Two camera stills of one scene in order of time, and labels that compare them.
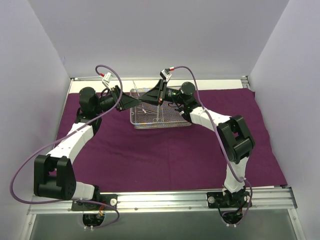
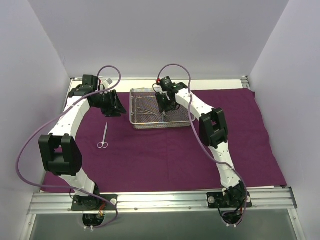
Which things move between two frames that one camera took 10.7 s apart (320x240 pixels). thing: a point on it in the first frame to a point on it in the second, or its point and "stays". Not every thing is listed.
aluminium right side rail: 245,82 stays
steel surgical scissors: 134,93 to 103,144
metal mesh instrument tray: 147,115 stays
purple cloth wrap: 121,157 stays
